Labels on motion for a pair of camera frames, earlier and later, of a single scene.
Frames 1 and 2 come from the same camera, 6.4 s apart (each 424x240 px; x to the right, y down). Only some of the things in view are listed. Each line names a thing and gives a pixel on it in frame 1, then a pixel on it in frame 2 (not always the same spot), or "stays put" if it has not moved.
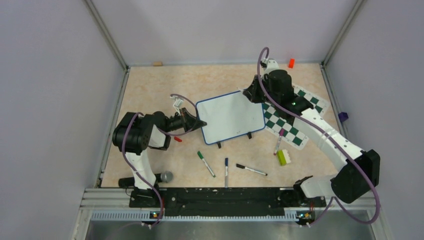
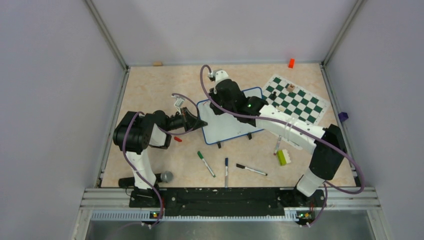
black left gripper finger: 192,122 stays put
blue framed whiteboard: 228,116 stays put
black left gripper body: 176,122 stays put
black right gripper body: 265,82 → 215,96
